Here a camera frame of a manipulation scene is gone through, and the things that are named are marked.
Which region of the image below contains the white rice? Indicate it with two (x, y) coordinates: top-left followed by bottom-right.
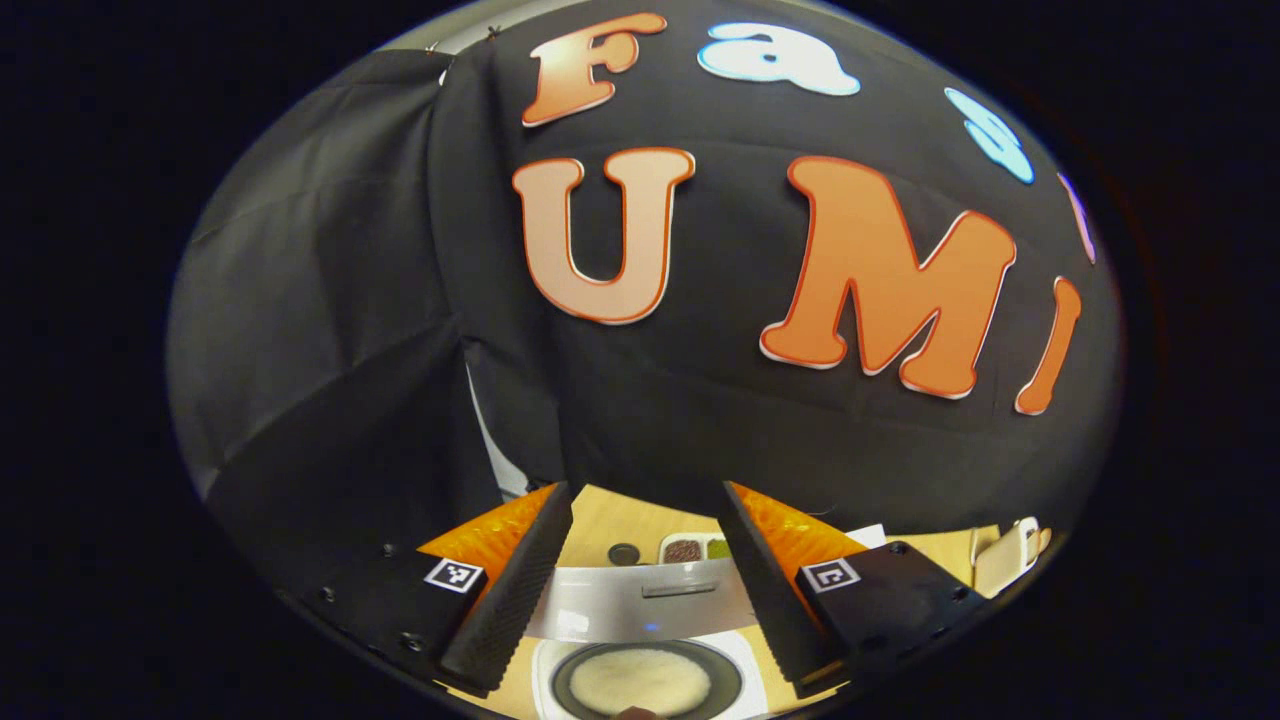
(568, 646), (713, 717)

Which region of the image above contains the white rice cooker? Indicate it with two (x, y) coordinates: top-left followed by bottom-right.
(525, 562), (769, 720)

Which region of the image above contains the white divided condiment dish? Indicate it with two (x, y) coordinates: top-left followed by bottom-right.
(658, 532), (733, 565)

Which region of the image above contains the white toaster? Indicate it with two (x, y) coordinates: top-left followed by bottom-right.
(974, 517), (1042, 600)

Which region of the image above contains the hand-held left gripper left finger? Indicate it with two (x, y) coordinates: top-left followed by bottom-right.
(298, 481), (575, 699)

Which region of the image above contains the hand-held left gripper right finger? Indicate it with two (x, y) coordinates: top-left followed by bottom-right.
(720, 480), (993, 699)

